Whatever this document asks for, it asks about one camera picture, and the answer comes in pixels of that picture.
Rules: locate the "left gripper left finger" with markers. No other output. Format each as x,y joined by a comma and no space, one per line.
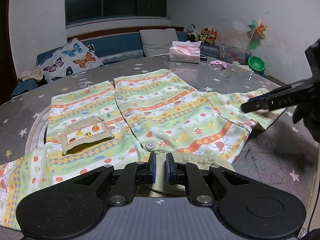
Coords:
127,181

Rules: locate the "blue sofa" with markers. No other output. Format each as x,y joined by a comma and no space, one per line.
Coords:
111,49

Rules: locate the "grey cushion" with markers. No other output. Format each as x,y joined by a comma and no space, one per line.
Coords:
157,41

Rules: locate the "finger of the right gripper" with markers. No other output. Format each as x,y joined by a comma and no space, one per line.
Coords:
276,95
294,96

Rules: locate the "colourful paper pinwheel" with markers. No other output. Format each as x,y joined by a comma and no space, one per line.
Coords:
256,34

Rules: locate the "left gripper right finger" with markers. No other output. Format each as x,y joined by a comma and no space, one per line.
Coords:
189,175

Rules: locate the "pink hair scrunchie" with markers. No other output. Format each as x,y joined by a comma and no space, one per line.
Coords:
218,63

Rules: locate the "dark window with green frame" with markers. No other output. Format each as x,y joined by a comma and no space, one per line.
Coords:
115,1

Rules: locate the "butterfly print pillow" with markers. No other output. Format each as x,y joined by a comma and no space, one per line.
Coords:
72,58

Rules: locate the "clear plastic storage box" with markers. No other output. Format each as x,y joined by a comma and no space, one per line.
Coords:
230,54

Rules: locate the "orange fox plush toy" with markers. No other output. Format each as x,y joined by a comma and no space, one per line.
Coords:
212,37

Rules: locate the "green plastic bowl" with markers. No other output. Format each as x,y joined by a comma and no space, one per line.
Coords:
256,64

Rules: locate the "pink tissue pack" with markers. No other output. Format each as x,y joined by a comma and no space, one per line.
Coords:
188,52

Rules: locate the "right gloved hand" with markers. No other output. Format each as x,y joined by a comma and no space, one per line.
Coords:
310,116

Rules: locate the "colourful patterned children's garment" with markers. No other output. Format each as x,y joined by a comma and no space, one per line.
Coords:
124,121

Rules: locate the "crumpled beige cloth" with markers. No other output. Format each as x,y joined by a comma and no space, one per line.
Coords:
35,74

